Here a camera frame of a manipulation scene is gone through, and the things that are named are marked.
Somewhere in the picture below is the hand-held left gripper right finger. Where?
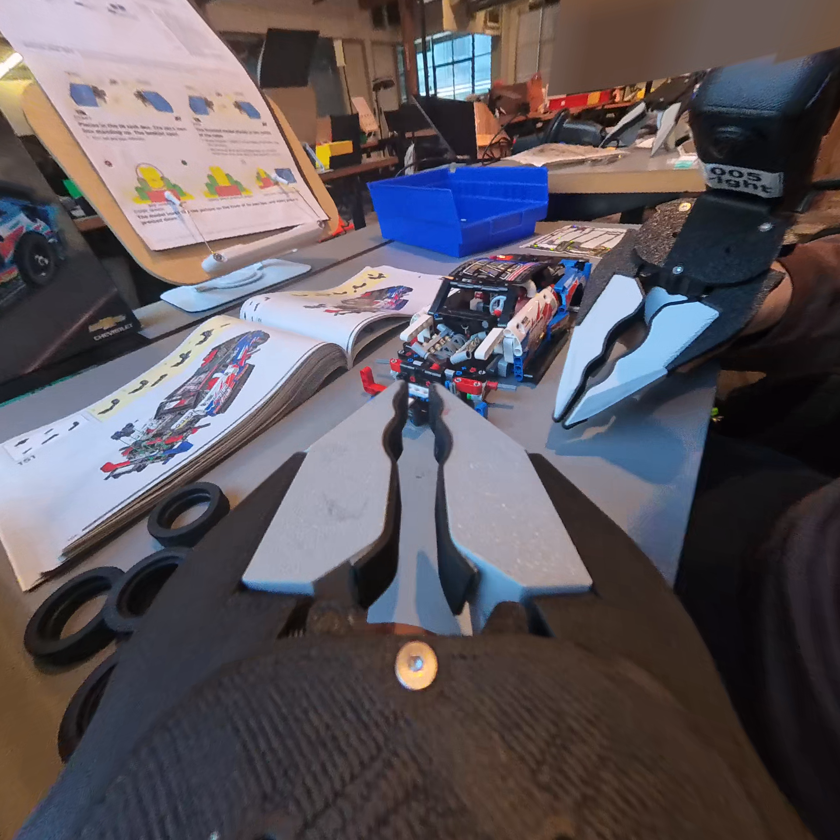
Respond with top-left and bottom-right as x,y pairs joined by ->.
430,382 -> 593,616

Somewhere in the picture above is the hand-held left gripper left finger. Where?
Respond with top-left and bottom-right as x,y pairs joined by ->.
243,379 -> 405,608

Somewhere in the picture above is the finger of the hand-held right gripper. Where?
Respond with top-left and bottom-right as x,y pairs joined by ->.
553,274 -> 647,422
563,292 -> 721,429

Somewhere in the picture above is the brick model race car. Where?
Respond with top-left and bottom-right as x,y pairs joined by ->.
360,252 -> 592,421

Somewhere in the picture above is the person's right forearm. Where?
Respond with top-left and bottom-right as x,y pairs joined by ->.
722,226 -> 840,375

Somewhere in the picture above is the grey desk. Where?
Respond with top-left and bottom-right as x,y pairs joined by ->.
0,220 -> 719,762

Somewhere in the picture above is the sticker sheet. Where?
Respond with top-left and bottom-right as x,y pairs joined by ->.
518,224 -> 627,257

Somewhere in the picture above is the black rubber tyre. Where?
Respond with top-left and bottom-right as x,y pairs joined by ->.
147,482 -> 231,549
24,567 -> 126,665
58,656 -> 119,762
105,548 -> 191,634

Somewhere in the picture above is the blue plastic bin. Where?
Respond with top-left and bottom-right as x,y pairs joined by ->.
367,165 -> 549,258

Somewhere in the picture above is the open instruction booklet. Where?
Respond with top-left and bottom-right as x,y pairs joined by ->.
0,266 -> 447,592

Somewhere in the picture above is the white stand base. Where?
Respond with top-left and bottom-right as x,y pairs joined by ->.
161,257 -> 312,312

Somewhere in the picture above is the black monitor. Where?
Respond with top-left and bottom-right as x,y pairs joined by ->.
420,98 -> 476,161

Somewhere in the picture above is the black cardboard toy box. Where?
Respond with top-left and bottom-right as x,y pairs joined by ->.
0,112 -> 148,388

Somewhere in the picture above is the printed instruction sheet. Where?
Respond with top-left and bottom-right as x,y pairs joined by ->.
0,0 -> 329,252

